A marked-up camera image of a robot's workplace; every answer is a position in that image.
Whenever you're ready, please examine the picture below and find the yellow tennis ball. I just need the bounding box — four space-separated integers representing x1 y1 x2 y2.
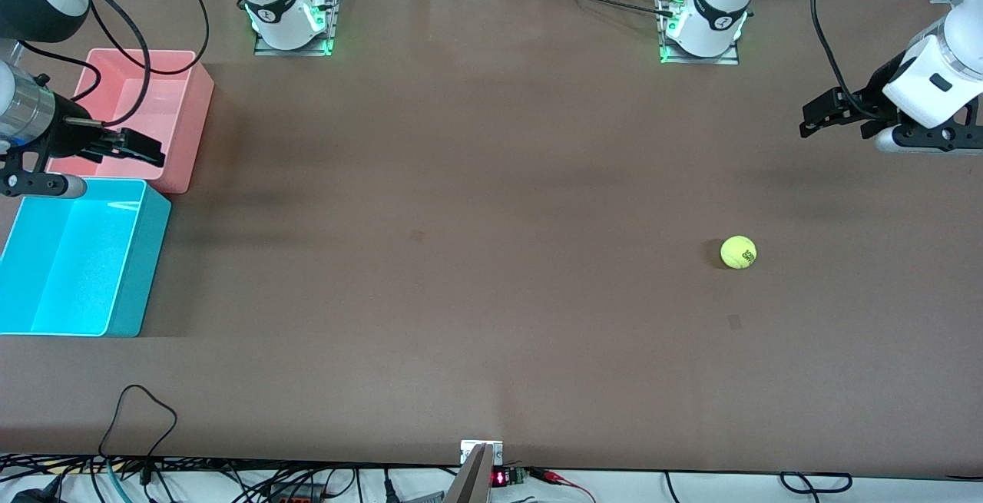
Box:
720 236 758 270

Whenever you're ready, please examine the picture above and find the pink plastic bin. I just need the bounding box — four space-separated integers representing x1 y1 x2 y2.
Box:
46 48 216 195

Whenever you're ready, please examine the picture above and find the blue plastic bin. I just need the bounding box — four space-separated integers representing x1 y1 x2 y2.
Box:
0 177 173 338

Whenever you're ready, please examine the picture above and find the black power plug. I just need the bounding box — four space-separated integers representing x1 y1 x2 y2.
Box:
9 477 64 503

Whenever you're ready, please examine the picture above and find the orange power strip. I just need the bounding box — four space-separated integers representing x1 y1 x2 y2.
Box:
265 486 327 503

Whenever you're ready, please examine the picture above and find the red alligator clip lead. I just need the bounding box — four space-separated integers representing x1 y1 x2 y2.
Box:
528 468 598 503

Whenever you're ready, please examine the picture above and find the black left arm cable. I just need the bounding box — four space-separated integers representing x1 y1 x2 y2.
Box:
811 0 885 118

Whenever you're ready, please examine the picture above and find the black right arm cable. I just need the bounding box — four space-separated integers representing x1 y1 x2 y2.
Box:
15 0 210 129

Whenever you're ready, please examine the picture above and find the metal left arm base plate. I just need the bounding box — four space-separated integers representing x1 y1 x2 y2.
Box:
658 0 742 66

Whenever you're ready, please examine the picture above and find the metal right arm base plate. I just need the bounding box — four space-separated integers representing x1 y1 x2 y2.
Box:
253 0 340 57

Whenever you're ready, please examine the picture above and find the black looped table cable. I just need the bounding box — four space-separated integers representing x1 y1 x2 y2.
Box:
98 385 179 464

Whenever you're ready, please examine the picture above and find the black coiled cable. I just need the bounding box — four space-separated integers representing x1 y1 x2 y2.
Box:
779 472 853 493

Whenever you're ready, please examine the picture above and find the white metal mount bracket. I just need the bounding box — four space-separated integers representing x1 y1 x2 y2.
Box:
459 440 504 465

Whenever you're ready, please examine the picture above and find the grey metal camera bar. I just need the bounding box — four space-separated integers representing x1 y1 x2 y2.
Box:
443 443 495 503

